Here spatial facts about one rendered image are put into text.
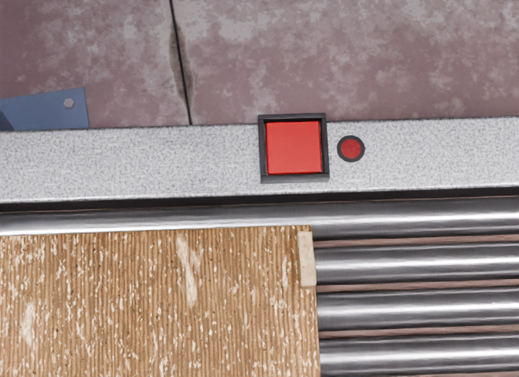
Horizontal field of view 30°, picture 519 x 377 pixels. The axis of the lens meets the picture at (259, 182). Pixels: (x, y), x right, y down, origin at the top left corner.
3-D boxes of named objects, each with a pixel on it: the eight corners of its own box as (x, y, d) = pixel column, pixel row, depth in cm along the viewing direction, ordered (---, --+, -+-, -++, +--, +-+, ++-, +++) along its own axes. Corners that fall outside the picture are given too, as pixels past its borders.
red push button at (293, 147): (265, 125, 109) (265, 121, 107) (317, 123, 109) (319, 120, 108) (266, 177, 107) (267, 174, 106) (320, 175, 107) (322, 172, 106)
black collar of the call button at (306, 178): (257, 119, 109) (257, 114, 107) (324, 117, 109) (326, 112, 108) (259, 184, 107) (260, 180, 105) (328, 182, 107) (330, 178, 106)
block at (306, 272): (295, 236, 103) (296, 230, 101) (312, 235, 104) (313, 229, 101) (298, 290, 102) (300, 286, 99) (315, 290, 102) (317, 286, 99)
